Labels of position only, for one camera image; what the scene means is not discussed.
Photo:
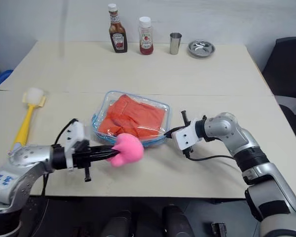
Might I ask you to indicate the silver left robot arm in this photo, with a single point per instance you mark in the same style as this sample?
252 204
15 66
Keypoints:
27 158

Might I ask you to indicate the steel cup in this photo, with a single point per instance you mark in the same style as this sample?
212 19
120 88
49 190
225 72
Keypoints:
175 43

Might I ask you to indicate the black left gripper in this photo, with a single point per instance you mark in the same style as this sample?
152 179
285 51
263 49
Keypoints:
82 156

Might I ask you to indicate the orange cloth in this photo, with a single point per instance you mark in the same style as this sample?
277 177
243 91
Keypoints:
135 116

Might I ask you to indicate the dark brown ketchup bottle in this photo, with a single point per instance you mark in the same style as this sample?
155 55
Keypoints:
118 34

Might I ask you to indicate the clear plastic pouch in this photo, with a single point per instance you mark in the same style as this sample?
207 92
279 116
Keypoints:
101 123

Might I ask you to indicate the black office chair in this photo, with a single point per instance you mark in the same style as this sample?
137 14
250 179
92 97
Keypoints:
286 66

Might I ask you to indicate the round steel dish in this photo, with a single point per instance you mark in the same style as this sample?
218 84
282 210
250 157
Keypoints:
201 48

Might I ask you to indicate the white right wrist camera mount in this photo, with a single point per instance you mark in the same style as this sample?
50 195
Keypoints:
185 137

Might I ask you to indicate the blue plastic bowl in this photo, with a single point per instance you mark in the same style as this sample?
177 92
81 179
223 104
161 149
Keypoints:
3 77

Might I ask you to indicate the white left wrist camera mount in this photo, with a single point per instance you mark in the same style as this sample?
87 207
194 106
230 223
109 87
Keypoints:
75 132

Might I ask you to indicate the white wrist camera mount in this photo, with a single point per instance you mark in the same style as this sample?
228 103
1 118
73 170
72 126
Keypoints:
185 137
75 132

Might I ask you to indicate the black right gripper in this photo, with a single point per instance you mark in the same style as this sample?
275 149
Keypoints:
185 118

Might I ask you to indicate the yellow brush with white sponge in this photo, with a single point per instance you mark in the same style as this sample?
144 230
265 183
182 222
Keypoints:
27 121

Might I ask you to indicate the red sauce bottle white cap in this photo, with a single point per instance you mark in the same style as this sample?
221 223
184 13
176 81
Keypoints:
146 39

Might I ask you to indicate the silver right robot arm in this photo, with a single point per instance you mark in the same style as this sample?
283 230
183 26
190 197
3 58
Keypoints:
236 134

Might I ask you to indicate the pink plush toy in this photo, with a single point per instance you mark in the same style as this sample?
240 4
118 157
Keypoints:
128 150

